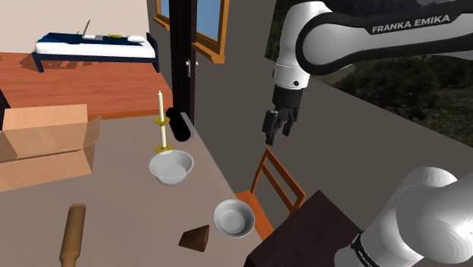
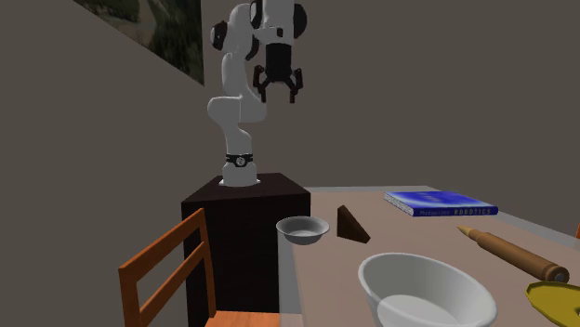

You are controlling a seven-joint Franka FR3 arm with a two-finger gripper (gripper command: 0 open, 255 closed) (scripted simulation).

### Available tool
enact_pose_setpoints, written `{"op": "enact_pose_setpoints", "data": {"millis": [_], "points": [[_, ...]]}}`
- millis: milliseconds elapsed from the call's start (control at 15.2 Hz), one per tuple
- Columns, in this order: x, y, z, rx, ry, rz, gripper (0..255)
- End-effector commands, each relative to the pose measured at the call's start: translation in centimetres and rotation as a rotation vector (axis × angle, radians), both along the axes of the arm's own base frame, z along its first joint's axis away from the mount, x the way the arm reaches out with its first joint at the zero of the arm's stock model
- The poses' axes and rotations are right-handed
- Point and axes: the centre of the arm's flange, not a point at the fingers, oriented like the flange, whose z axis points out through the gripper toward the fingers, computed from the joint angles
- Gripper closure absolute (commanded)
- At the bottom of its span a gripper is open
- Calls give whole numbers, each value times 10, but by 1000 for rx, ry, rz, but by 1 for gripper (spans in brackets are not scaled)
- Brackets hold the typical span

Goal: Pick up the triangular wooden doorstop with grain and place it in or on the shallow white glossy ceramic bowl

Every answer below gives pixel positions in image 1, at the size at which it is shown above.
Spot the shallow white bowl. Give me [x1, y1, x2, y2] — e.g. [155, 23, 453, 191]
[212, 199, 256, 239]

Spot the open cardboard box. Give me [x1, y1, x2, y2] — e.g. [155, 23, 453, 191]
[0, 103, 102, 193]

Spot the deep white bowl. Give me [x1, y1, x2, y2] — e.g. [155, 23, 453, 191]
[149, 149, 195, 186]

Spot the orange wooden chair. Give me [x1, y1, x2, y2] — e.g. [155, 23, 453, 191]
[233, 147, 307, 242]

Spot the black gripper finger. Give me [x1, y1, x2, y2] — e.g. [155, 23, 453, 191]
[262, 109, 285, 146]
[281, 107, 301, 137]

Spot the wooden framed window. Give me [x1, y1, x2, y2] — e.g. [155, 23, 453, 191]
[152, 0, 230, 64]

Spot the brown wooden wedge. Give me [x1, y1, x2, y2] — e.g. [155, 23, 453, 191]
[177, 224, 211, 253]

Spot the white candle on brass holder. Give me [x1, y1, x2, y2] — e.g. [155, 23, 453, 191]
[153, 90, 174, 155]

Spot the black cylinder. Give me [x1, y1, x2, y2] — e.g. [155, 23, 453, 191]
[165, 107, 192, 143]

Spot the wooden rolling pin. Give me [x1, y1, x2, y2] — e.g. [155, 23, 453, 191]
[59, 203, 87, 267]

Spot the dark door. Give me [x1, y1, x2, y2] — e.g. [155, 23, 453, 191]
[169, 0, 199, 125]

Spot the blue bed with white mattress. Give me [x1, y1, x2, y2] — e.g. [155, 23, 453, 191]
[31, 19, 161, 74]

